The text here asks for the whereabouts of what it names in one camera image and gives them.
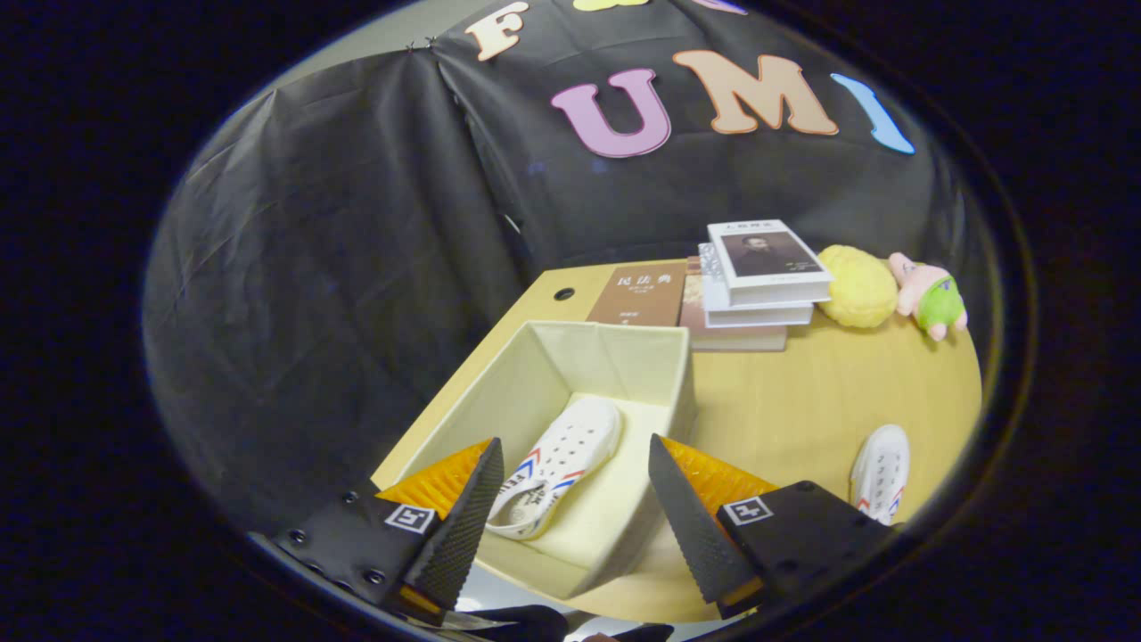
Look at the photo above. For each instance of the pink plush toy green shirt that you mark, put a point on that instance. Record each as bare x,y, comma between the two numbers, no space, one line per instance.
936,303

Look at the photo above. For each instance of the grey fabric storage box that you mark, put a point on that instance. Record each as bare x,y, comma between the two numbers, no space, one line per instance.
615,366

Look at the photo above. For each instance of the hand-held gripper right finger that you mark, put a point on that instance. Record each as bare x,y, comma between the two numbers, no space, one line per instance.
691,535

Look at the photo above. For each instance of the yellow plush cushion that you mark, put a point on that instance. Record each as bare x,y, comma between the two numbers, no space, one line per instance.
860,290

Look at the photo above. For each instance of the white book with portrait cover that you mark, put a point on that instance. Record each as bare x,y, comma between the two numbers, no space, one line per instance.
767,254

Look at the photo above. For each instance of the black backdrop cloth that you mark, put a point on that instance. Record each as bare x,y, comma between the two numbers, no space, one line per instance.
312,267

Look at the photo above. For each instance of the thick white book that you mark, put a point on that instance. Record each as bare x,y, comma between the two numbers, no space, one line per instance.
758,315

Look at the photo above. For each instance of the white striped canvas shoe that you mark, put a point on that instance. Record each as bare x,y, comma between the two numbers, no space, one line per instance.
882,464
579,437

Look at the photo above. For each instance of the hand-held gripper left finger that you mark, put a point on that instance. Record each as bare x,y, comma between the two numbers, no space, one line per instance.
459,535

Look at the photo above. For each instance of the brown cover book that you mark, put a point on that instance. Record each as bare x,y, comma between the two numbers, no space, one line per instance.
637,299

